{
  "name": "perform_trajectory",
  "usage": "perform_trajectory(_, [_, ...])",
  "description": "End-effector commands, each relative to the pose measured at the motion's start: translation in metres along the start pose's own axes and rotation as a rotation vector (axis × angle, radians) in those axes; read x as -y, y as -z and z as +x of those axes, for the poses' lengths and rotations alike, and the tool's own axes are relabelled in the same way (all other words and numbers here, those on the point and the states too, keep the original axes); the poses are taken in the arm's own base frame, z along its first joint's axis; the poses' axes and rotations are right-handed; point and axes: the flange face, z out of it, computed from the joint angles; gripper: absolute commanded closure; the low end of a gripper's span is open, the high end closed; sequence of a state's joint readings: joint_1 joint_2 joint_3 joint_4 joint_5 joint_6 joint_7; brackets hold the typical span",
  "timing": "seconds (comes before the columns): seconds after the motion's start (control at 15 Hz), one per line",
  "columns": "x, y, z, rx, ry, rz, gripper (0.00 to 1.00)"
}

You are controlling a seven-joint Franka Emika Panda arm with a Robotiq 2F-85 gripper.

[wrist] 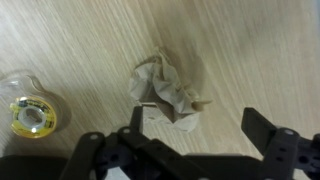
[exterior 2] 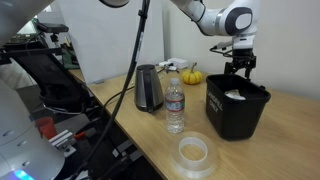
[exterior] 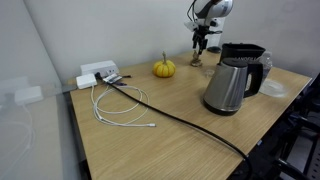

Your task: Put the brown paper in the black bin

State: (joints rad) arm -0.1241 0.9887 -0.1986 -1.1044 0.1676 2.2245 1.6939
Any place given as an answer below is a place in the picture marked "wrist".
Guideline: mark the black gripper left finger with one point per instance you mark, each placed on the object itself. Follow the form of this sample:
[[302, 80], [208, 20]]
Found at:
[[136, 143]]

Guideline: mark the clear dispenser with yellow tape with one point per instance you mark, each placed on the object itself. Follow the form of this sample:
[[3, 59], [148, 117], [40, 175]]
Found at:
[[32, 116]]

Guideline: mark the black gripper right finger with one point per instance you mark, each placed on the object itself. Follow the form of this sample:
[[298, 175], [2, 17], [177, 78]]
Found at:
[[283, 146]]

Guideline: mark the brown paper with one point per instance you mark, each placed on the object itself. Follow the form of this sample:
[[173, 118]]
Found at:
[[163, 86]]

